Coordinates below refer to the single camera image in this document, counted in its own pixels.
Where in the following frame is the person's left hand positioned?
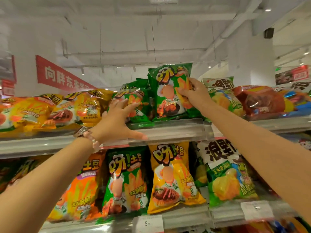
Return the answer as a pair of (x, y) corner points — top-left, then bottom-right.
(90, 98), (148, 145)

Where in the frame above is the blue potato chips bag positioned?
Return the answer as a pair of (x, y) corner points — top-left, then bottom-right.
(273, 81), (311, 118)

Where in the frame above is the pink bead bracelet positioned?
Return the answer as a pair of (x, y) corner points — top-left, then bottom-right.
(84, 131), (100, 153)

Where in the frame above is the black smart watch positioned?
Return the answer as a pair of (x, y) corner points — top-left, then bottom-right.
(74, 126), (90, 138)

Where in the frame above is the red promotional sign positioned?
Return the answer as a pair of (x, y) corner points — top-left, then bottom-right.
(275, 65), (309, 86)

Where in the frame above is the grey metal shelf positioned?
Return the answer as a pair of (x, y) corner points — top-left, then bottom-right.
(39, 199), (299, 233)
(0, 115), (311, 159)

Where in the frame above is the white price tag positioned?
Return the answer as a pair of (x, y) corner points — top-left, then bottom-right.
(211, 122), (228, 140)
(132, 215), (165, 233)
(240, 200), (274, 222)

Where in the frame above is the red hanging banner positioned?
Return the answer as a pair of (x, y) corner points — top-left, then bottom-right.
(35, 55), (97, 93)

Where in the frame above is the red Lay's chip bag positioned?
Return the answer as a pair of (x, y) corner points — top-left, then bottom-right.
(232, 85), (296, 121)

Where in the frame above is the person's left forearm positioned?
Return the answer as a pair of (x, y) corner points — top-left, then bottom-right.
(0, 137), (101, 233)

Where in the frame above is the person's right forearm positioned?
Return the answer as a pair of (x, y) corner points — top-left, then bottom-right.
(203, 104), (311, 224)

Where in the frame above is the person's right hand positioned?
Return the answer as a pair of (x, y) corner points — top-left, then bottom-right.
(175, 77), (216, 115)

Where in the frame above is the small red hanging sign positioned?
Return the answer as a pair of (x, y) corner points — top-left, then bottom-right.
(0, 55), (17, 97)

